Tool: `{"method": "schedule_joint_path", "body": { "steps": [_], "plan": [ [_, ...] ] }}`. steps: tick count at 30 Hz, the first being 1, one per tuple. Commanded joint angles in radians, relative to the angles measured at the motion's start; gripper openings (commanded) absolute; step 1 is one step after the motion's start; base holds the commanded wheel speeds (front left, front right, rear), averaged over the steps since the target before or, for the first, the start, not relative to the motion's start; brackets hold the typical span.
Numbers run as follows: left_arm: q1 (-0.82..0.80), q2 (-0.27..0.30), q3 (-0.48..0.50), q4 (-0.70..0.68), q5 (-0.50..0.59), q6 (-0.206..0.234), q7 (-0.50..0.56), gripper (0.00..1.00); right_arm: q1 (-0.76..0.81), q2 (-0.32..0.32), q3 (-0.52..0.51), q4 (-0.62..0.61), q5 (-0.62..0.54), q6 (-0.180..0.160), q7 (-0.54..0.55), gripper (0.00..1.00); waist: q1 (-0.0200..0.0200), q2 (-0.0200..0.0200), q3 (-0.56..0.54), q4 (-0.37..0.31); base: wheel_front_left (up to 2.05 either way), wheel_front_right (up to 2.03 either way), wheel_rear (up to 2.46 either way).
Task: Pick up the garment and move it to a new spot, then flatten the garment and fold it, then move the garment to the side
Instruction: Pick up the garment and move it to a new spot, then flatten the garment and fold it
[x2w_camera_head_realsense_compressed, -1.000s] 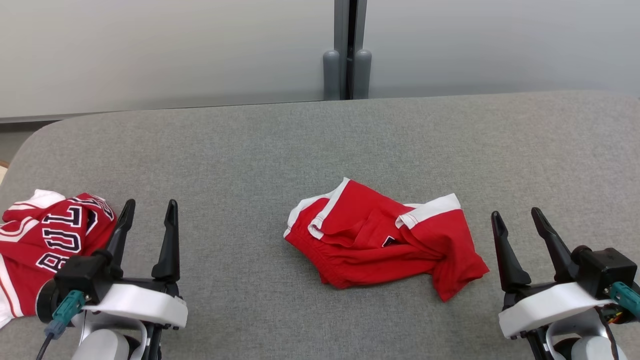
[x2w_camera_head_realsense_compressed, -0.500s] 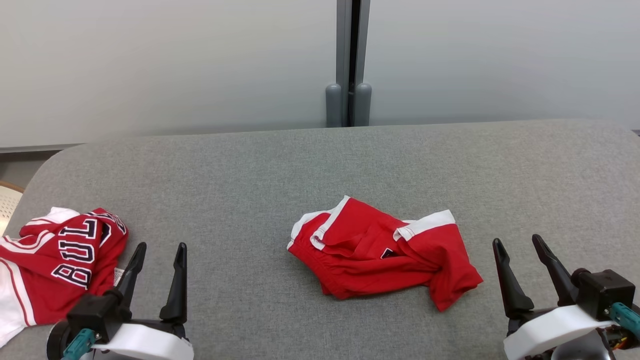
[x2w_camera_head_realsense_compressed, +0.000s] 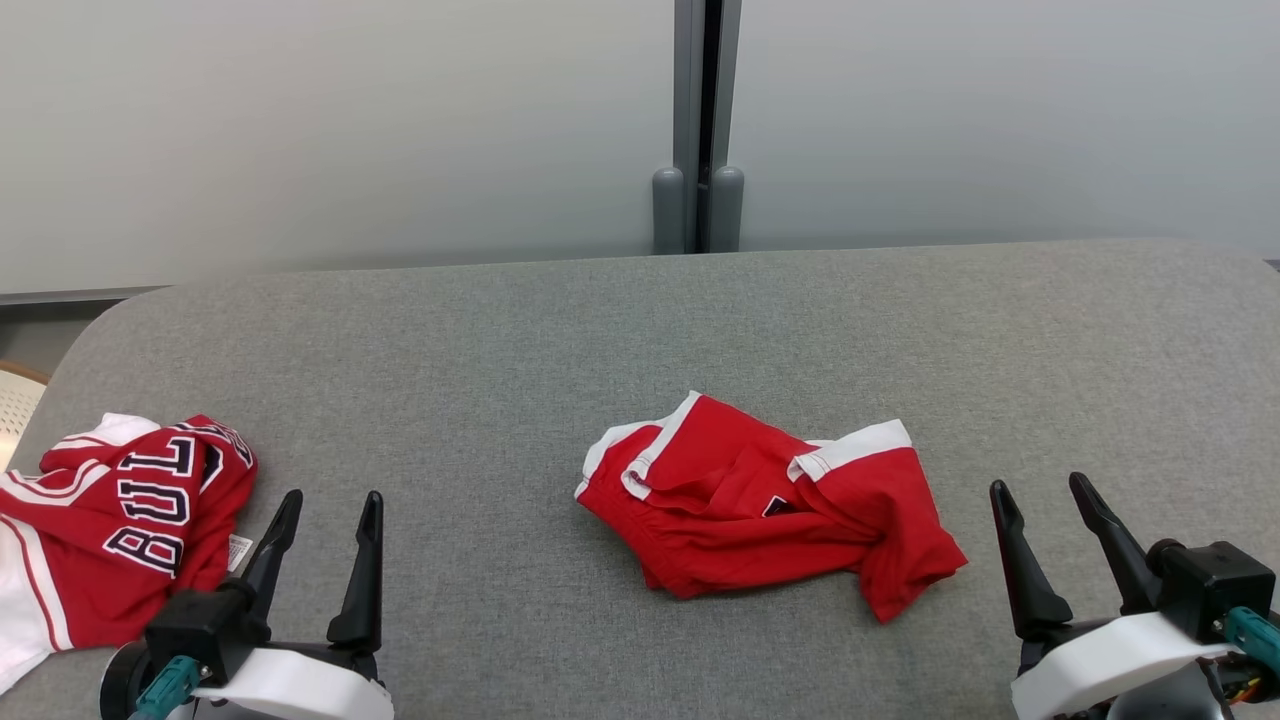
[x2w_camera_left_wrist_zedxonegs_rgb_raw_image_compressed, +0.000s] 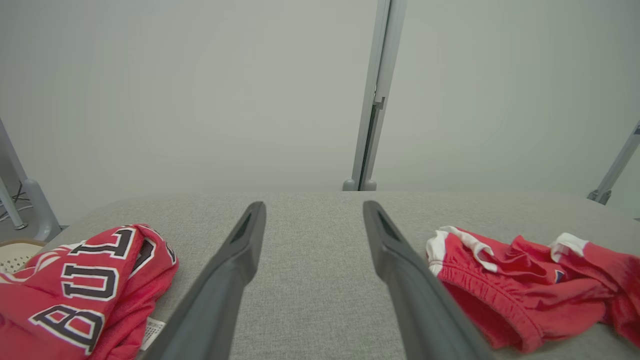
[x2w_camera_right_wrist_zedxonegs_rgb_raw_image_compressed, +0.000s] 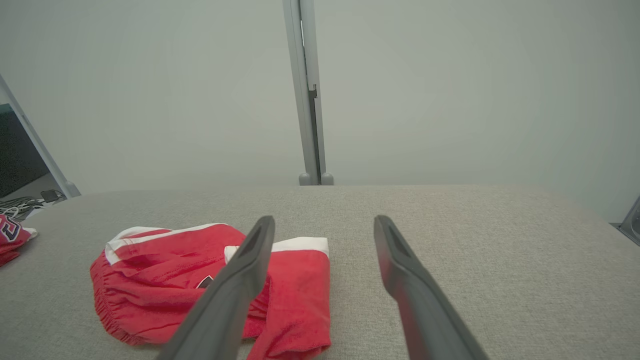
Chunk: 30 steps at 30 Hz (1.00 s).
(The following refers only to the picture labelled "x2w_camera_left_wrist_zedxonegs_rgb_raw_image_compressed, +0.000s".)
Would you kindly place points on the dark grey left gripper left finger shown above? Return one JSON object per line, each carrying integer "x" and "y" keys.
{"x": 220, "y": 300}

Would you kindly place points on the red shorts with white trim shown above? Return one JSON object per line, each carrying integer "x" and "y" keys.
{"x": 525, "y": 300}

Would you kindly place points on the grey diagonal frame strut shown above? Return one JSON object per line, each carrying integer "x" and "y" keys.
{"x": 617, "y": 165}

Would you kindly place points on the thin grey metal pole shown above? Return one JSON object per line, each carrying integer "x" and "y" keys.
{"x": 12, "y": 212}

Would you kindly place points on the red Bulls basketball jersey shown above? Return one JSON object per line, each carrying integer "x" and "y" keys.
{"x": 130, "y": 305}

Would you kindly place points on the grey curved frame leg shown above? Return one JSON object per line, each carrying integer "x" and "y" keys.
{"x": 40, "y": 210}

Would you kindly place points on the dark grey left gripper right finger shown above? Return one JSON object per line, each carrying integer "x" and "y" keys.
{"x": 415, "y": 300}

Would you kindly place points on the grey fabric padded surface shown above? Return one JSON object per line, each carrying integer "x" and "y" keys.
{"x": 315, "y": 275}

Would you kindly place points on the grey vertical partition post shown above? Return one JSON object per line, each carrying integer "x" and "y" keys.
{"x": 382, "y": 75}

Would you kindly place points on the beige perforated laundry basket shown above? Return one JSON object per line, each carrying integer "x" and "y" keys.
{"x": 15, "y": 252}

